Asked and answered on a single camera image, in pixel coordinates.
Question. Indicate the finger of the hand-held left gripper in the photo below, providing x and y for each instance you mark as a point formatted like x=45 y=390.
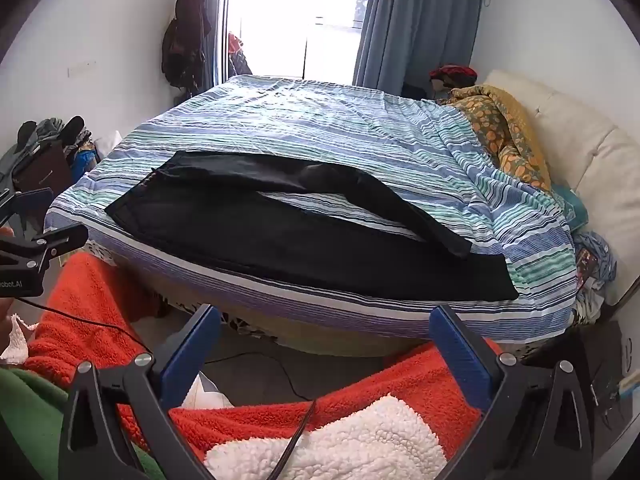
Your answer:
x=50 y=242
x=30 y=200

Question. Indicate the crumpled blue cloth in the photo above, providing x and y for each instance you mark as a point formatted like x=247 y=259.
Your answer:
x=595 y=257

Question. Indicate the floral orange quilt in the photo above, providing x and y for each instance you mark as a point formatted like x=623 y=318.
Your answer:
x=505 y=130

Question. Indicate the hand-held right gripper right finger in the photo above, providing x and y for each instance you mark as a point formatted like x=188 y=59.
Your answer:
x=460 y=355

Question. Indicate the dark bedside cabinet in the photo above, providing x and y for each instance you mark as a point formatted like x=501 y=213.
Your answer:
x=565 y=340

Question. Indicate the cream padded headboard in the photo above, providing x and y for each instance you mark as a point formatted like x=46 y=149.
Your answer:
x=600 y=155

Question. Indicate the patterned bed base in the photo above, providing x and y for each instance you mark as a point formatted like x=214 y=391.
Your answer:
x=300 y=332

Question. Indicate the window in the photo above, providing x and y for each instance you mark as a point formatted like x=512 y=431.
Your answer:
x=295 y=15

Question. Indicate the black pants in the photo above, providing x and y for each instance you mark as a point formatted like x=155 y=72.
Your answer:
x=250 y=230

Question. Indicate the red and black cloth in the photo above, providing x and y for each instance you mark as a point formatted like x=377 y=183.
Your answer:
x=455 y=74

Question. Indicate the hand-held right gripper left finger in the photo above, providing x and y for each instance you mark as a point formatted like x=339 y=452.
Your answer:
x=192 y=350

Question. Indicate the green garment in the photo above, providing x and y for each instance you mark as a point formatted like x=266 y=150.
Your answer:
x=30 y=420

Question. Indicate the orange and white fleece robe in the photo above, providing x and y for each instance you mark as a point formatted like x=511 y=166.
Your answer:
x=400 y=400

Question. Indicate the white plastic bag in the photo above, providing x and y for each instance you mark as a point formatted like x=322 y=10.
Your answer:
x=205 y=392

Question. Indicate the pile of grey clothes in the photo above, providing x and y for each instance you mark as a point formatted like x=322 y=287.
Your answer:
x=42 y=132

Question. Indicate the narrow blue curtain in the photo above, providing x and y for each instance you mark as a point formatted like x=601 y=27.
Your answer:
x=212 y=20

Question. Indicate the striped bed sheet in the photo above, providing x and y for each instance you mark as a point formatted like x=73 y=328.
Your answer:
x=310 y=120

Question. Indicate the dark hanging clothes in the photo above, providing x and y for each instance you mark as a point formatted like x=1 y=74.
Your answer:
x=185 y=40

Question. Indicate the wide blue curtain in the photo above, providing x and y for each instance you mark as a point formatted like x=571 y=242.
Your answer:
x=415 y=25

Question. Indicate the brown bag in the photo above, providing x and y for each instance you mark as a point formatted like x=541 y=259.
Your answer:
x=45 y=172

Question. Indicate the red garment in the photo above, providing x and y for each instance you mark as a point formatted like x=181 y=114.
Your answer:
x=237 y=52

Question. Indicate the teal pillow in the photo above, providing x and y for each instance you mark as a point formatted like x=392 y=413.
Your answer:
x=572 y=207

